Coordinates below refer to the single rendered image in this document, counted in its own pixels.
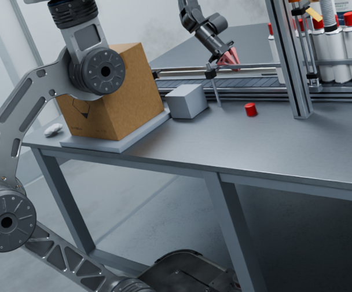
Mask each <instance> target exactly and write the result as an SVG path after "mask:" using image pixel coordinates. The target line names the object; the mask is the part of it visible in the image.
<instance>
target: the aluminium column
mask: <svg viewBox="0 0 352 292"><path fill-rule="evenodd" d="M265 3H266V7H267V12H268V15H269V19H270V24H271V27H272V31H273V36H274V40H275V43H276V48H277V52H278V56H279V59H280V64H281V69H282V72H283V76H284V80H285V85H286V88H287V92H288V97H289V101H290V105H291V109H292V113H293V116H294V119H307V118H308V117H309V116H310V115H311V114H312V113H313V112H314V111H313V106H312V103H311V98H310V93H309V88H308V85H307V80H306V75H305V71H304V68H303V63H302V58H301V55H300V50H299V45H298V40H297V37H296V32H295V28H294V23H293V20H292V15H291V10H290V7H289V2H288V0H265Z"/></svg>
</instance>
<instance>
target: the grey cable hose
mask: <svg viewBox="0 0 352 292"><path fill-rule="evenodd" d="M319 4H320V9H321V14H322V17H323V18H322V19H323V24H324V32H332V31H336V30H337V29H338V26H337V22H336V20H335V17H334V16H335V15H334V11H333V5H332V1H331V0H319Z"/></svg>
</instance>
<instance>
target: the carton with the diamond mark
mask: <svg viewBox="0 0 352 292"><path fill-rule="evenodd" d="M108 46H109V48H110V49H112V50H114V51H116V52H117V53H118V54H119V55H120V56H121V58H122V59H123V61H124V64H125V69H126V74H125V78H124V81H123V83H122V85H121V87H120V88H118V90H117V91H115V92H113V93H111V94H106V95H104V96H103V97H101V98H99V99H97V100H94V101H82V100H77V99H75V98H72V97H71V96H69V95H67V94H63V95H61V96H58V97H55V98H56V100H57V103H58V106H59V107H60V110H61V112H62V115H63V117H64V119H65V122H66V124H67V126H68V128H69V131H70V133H71V135H73V136H82V137H91V138H101V139H106V140H116V141H119V140H121V139H122V138H124V137H126V136H127V135H128V134H130V133H131V132H133V131H135V130H136V129H137V128H139V127H140V126H142V125H143V124H144V123H146V122H147V121H149V120H151V119H152V118H154V117H155V116H156V115H158V114H160V113H161V112H163V111H164V107H163V104H162V101H161V98H160V95H159V92H158V90H157V87H156V84H155V81H154V78H153V75H152V72H151V69H150V67H149V64H148V61H147V58H146V55H145V52H144V49H143V47H142V43H141V42H135V43H122V44H114V45H108Z"/></svg>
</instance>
